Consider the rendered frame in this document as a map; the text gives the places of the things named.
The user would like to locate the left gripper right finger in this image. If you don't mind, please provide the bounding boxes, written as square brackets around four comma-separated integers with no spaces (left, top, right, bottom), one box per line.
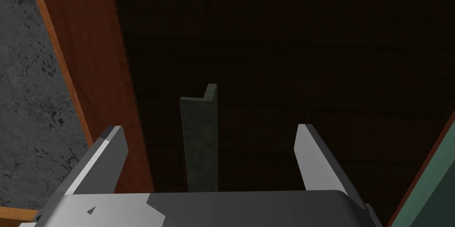
[293,123,349,196]

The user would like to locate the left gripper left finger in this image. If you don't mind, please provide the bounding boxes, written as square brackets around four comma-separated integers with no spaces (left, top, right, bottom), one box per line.
[63,125,129,195]

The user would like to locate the red-brown wooden cupboard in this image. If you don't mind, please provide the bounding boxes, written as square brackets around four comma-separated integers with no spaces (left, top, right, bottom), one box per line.
[26,0,156,195]

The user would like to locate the grey-green bar handle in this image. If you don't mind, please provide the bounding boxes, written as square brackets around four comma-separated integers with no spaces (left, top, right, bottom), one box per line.
[179,83,219,193]

